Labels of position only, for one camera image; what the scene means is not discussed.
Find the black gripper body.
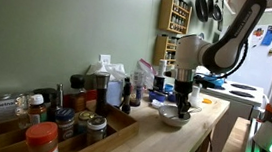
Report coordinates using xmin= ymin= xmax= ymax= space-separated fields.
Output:
xmin=173 ymin=79 xmax=195 ymax=97

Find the white grinder with metal top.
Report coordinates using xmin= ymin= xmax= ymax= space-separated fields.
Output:
xmin=187 ymin=81 xmax=205 ymax=109

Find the blue bowl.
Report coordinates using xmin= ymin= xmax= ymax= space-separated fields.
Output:
xmin=148 ymin=90 xmax=168 ymax=104
xmin=167 ymin=92 xmax=178 ymax=103

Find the white ceramic bowl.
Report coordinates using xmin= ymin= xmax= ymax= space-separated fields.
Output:
xmin=156 ymin=103 xmax=193 ymax=129

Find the white paper napkin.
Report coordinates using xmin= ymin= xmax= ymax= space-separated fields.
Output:
xmin=150 ymin=98 xmax=166 ymax=110

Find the white and black bottle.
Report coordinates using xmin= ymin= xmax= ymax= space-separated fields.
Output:
xmin=153 ymin=58 xmax=169 ymax=93

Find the blue pot with lid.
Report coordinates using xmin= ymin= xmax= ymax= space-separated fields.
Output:
xmin=201 ymin=73 xmax=226 ymax=89

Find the clear zip bag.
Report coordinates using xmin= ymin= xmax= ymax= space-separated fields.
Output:
xmin=134 ymin=58 xmax=159 ymax=89

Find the wooden butcher block cart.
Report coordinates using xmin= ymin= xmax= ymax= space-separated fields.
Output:
xmin=95 ymin=82 xmax=232 ymax=152

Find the wooden spice rack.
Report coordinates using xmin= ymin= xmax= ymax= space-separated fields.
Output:
xmin=157 ymin=0 xmax=194 ymax=36
xmin=152 ymin=33 xmax=181 ymax=68

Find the jar with brown contents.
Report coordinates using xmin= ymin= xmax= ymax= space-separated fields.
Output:
xmin=127 ymin=69 xmax=147 ymax=108

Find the slim black grinder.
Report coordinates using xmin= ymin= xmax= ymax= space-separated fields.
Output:
xmin=120 ymin=77 xmax=134 ymax=115

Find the black stove burner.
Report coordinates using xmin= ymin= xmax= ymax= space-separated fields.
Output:
xmin=229 ymin=82 xmax=259 ymax=92

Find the wooden tray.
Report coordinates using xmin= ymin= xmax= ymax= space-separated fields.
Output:
xmin=0 ymin=89 xmax=142 ymax=152

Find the white electric stove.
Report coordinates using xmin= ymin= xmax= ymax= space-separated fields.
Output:
xmin=187 ymin=65 xmax=267 ymax=152

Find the white plastic bag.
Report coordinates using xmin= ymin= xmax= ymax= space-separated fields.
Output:
xmin=86 ymin=59 xmax=128 ymax=83

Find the black steel top pepper mill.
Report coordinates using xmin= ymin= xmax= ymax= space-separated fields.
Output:
xmin=91 ymin=71 xmax=111 ymax=117

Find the white refrigerator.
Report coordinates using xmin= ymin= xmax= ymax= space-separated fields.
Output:
xmin=231 ymin=19 xmax=272 ymax=100

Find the black hanging pan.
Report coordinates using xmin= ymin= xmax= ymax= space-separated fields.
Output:
xmin=192 ymin=0 xmax=212 ymax=24
xmin=211 ymin=0 xmax=226 ymax=22
xmin=205 ymin=0 xmax=217 ymax=18

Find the white lid jar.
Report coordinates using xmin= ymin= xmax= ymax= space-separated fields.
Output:
xmin=84 ymin=115 xmax=109 ymax=147

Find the red box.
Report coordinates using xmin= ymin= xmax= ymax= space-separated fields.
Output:
xmin=84 ymin=88 xmax=98 ymax=102

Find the colourful fridge picture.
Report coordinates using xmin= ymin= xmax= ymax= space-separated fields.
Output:
xmin=251 ymin=26 xmax=265 ymax=39

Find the gold lid jar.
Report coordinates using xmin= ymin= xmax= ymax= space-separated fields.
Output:
xmin=75 ymin=110 xmax=96 ymax=135

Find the blue paper sheet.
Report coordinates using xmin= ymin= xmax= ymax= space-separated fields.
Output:
xmin=260 ymin=23 xmax=272 ymax=47

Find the black cap brown bottle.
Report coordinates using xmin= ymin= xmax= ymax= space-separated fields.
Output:
xmin=66 ymin=73 xmax=90 ymax=114

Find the blue lid jar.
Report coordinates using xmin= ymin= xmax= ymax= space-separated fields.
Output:
xmin=52 ymin=106 xmax=77 ymax=142

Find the slim steel bottle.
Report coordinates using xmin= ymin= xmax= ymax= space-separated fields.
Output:
xmin=54 ymin=82 xmax=66 ymax=108

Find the wide black lid jar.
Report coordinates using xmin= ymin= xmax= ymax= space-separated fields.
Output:
xmin=32 ymin=85 xmax=58 ymax=109

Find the orange lid jar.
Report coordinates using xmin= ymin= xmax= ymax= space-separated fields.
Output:
xmin=23 ymin=119 xmax=62 ymax=152

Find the white cap orange bottle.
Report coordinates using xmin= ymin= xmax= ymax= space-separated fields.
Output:
xmin=25 ymin=93 xmax=50 ymax=126

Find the clear glass jar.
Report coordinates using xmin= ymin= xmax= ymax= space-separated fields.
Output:
xmin=13 ymin=91 xmax=35 ymax=129

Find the white labelled glass jar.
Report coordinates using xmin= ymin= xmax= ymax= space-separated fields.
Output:
xmin=0 ymin=92 xmax=20 ymax=126

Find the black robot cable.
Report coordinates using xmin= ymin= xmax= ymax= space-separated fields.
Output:
xmin=194 ymin=35 xmax=250 ymax=82

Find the white wall outlet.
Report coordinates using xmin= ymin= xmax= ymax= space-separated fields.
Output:
xmin=98 ymin=53 xmax=112 ymax=65

